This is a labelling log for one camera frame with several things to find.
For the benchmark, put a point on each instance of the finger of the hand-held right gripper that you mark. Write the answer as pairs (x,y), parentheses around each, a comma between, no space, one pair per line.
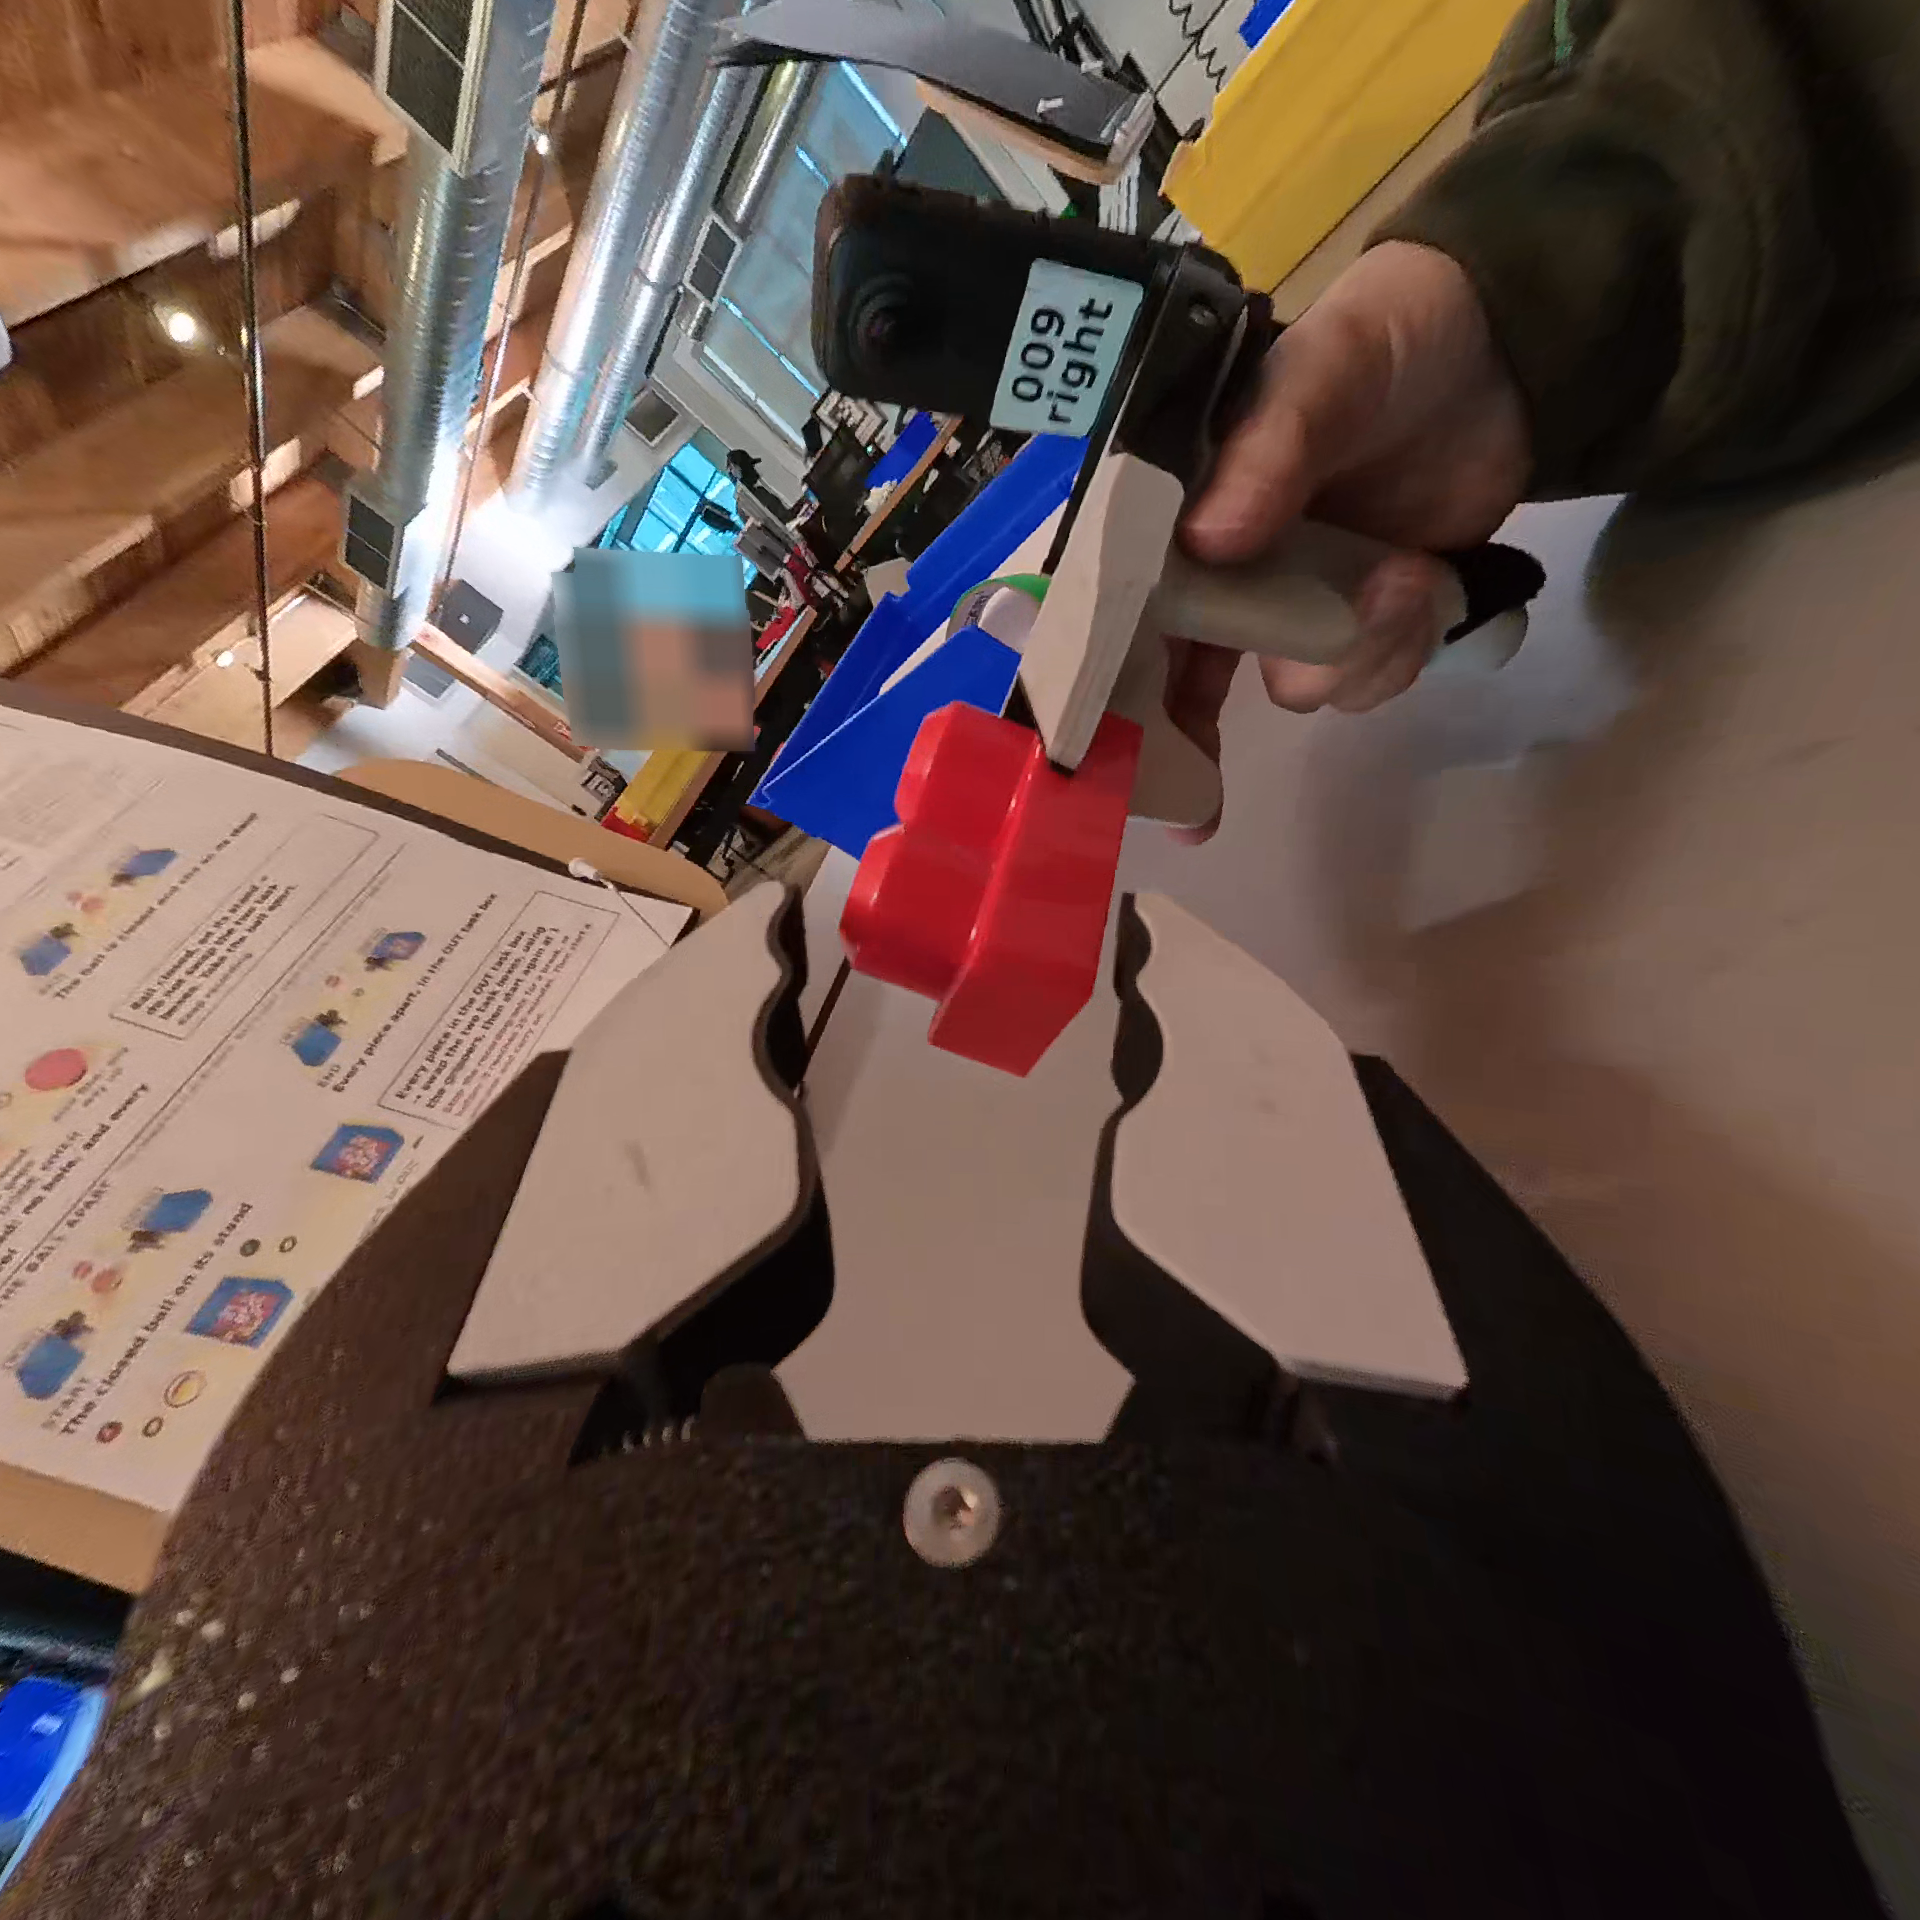
(1179,764)
(1105,601)

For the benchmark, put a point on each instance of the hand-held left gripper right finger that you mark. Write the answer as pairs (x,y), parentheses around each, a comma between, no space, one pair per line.
(1276,1201)

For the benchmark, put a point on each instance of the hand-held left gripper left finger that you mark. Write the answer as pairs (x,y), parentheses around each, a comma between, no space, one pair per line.
(644,1170)

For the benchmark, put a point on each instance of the red toy block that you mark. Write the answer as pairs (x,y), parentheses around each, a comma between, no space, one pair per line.
(991,901)

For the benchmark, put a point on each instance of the person's right forearm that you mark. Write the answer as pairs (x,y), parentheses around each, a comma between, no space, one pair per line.
(1696,223)

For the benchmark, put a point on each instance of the person's right hand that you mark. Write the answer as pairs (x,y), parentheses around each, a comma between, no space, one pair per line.
(1381,403)

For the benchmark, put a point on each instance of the green-edged tape roll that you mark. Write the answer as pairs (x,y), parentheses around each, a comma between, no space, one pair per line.
(999,606)

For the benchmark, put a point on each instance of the wooden clipboard stand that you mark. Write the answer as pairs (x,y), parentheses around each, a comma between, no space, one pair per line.
(1022,136)

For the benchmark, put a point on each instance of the yellow storage bin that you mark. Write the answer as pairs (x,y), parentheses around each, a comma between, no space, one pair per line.
(1304,150)

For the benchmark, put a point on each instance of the printed instruction sheet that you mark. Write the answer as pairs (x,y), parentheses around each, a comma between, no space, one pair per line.
(225,1123)

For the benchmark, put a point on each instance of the small blue storage bin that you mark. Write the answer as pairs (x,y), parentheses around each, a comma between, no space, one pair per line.
(1266,17)

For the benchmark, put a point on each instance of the instruction sheet on clipboard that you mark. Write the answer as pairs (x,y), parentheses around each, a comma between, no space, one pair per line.
(76,1523)

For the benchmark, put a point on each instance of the silver ventilation duct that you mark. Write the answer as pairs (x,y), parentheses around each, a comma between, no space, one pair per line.
(444,301)
(629,223)

